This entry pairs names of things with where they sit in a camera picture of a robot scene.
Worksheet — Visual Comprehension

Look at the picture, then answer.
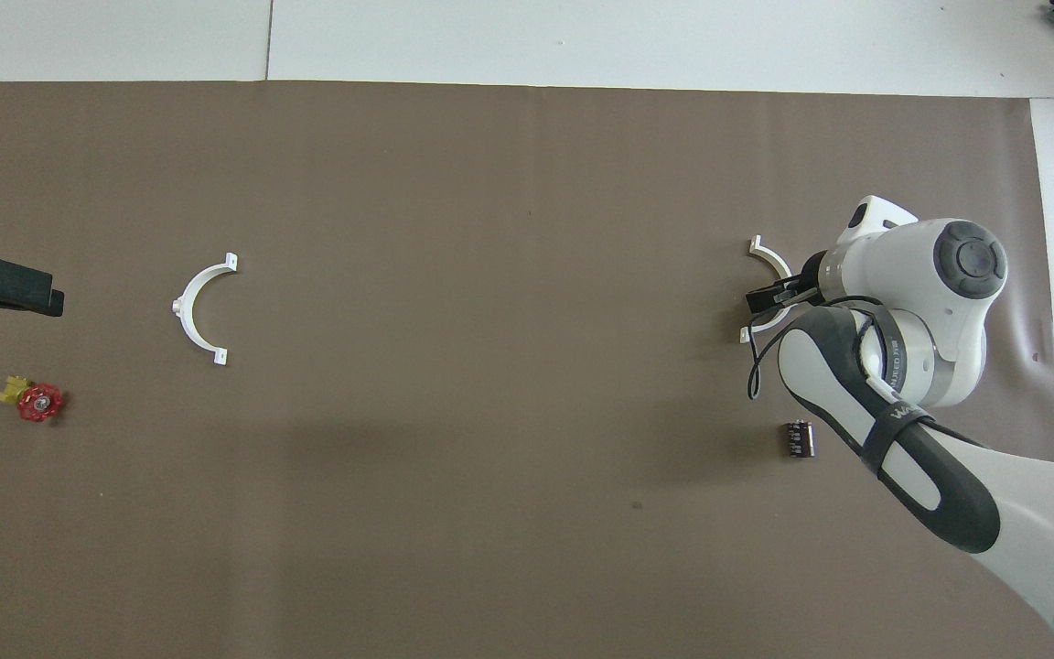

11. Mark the black cylindrical capacitor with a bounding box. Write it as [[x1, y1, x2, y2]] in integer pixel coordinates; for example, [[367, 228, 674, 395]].
[[781, 419, 816, 459]]

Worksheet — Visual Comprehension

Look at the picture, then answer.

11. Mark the brown paper table mat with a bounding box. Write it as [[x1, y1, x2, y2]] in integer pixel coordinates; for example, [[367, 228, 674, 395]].
[[0, 81, 1054, 659]]

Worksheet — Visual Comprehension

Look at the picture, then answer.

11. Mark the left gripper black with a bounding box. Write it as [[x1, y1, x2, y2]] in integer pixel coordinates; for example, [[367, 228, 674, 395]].
[[0, 254, 66, 319]]

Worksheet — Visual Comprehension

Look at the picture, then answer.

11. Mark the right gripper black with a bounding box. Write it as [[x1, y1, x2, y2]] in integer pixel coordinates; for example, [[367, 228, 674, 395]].
[[745, 252, 834, 314]]

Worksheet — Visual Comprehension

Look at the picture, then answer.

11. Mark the red handwheel yellow valve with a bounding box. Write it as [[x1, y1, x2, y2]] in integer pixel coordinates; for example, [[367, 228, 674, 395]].
[[0, 373, 64, 424]]

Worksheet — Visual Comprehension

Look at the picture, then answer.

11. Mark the white half pipe clamp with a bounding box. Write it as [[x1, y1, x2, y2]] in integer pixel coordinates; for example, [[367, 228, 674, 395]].
[[739, 235, 807, 345], [171, 252, 240, 366]]

